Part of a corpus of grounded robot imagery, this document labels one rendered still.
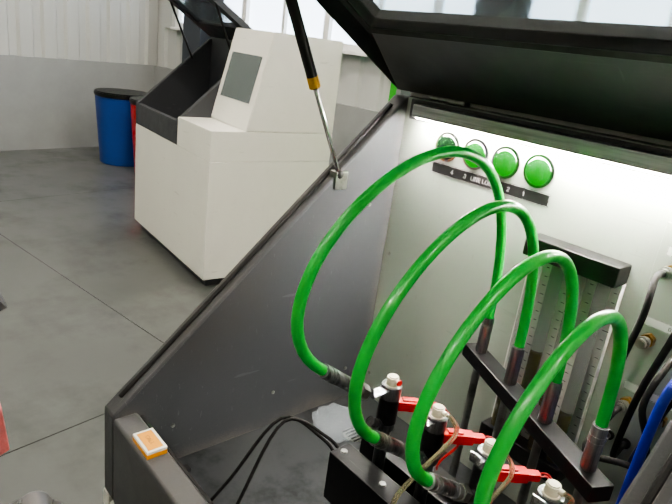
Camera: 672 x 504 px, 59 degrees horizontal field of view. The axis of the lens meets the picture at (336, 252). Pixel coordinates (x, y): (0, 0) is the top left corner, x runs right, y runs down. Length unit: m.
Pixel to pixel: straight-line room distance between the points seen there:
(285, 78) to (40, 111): 4.34
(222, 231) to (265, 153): 0.54
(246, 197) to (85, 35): 4.46
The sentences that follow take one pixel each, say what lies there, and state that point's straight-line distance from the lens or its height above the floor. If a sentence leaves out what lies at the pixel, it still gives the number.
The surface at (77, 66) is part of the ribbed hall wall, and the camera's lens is 7.68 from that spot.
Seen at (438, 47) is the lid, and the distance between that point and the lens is 0.94.
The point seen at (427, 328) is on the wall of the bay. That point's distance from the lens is 1.14.
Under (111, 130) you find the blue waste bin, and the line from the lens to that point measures 6.82.
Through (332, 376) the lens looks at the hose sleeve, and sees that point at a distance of 0.71.
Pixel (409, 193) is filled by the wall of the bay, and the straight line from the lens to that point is 1.12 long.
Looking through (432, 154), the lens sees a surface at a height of 1.42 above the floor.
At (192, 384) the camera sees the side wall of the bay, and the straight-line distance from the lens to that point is 1.03.
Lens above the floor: 1.52
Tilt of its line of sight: 19 degrees down
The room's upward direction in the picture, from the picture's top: 8 degrees clockwise
